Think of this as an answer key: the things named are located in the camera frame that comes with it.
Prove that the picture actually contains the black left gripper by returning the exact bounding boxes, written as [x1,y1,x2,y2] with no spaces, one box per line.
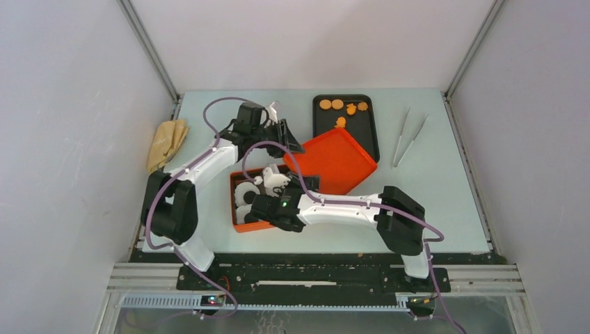
[250,118,305,159]

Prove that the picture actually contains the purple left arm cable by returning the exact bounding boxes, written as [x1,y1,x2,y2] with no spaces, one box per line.
[143,97,278,321]

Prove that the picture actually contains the black cookie tray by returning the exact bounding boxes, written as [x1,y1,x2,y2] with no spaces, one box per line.
[312,94,381,163]

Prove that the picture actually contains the orange cookie box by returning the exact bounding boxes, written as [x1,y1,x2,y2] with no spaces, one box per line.
[230,171,278,233]

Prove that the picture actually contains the round orange cookie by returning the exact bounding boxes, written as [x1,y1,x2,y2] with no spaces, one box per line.
[331,99,344,110]
[319,100,332,110]

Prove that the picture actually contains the yellow cloth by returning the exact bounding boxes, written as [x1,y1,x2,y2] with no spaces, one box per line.
[146,119,189,173]

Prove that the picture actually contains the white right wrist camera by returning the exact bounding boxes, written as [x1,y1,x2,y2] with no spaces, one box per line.
[253,164,290,197]

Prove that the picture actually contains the star orange cookie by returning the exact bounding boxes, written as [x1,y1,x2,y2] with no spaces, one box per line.
[334,117,346,129]

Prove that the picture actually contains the metal tongs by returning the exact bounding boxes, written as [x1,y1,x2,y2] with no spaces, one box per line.
[391,107,429,168]

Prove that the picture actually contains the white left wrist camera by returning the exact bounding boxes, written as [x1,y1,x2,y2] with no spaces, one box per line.
[264,101,280,127]

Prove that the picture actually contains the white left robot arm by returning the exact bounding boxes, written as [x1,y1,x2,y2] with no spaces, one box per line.
[141,98,303,290]

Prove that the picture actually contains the orange box lid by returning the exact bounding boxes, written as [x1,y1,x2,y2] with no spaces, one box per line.
[283,128,377,195]

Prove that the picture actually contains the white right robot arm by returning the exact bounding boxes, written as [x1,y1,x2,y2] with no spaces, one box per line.
[249,180,433,291]

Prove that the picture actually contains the white paper cup liner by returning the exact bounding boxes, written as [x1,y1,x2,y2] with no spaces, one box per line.
[234,182,260,207]
[235,205,257,225]

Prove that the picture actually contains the black sandwich cookie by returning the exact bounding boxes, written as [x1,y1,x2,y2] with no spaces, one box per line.
[243,191,257,205]

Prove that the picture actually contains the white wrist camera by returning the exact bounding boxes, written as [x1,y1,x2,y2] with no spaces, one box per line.
[264,101,280,127]
[253,164,290,197]

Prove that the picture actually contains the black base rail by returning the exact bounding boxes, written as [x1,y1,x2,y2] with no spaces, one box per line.
[176,253,451,307]

